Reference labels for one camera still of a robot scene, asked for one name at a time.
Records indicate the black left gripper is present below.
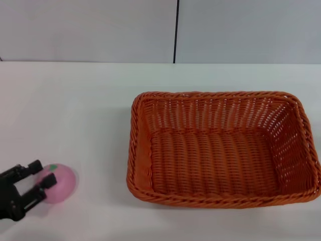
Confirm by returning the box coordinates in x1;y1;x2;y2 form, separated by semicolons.
0;159;58;222

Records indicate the orange woven wicker basket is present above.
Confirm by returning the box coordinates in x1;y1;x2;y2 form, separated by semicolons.
126;91;321;210

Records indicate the pink toy peach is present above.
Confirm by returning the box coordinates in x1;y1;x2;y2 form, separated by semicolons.
35;163;77;205

